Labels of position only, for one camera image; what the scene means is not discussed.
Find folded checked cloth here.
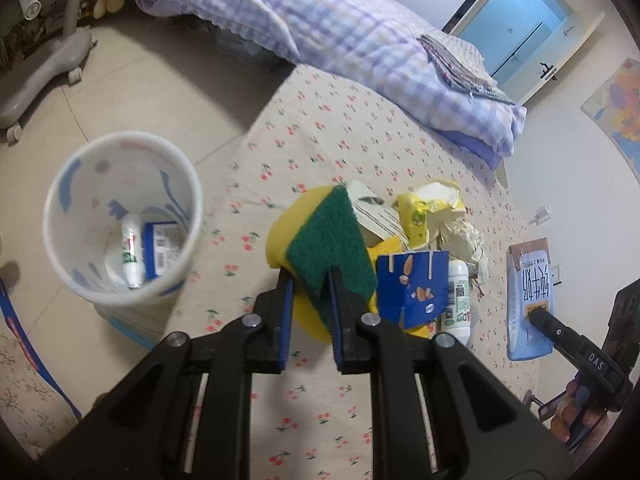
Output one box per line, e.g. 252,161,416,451
419,33,516,106

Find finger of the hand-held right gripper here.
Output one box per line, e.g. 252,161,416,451
530,307,588,361

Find blue snack carton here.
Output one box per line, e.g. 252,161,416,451
376,250,449,331

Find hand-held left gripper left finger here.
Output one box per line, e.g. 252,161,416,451
42,266,296,480

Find colourful wall map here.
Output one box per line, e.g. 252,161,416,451
580,57,640,183

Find striped paper carton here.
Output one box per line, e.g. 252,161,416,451
346,180,401,241

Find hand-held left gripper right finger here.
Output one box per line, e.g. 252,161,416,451
326,266,577,480

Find cherry print bed sheet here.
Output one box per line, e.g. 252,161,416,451
170,62,542,480

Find checked lilac blanket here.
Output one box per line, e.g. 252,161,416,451
120,0,528,158

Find white plastic bottle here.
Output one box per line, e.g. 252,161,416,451
437,260,473,346

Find small blue box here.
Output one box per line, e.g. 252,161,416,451
141,220,182,281

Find white blue-print plastic bucket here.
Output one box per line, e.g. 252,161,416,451
42,131,205,309

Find yellow green scouring sponge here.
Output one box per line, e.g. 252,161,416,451
267,185,401,346

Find floral beige cloth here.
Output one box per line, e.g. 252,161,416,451
0,320,76,461

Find person's right hand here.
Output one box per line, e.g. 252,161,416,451
551,380,617,442

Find light blue milk carton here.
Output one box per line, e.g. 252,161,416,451
506,238,556,361

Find white paper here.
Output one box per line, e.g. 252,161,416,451
440,217,488,286

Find white tube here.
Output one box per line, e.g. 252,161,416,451
121,212,146,289

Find white door with blue pane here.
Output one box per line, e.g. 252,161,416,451
450,0,606,106

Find yellow snack packet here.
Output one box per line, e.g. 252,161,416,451
392,180,468,251

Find grey wheeled chair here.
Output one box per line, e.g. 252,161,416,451
0,0,98,141

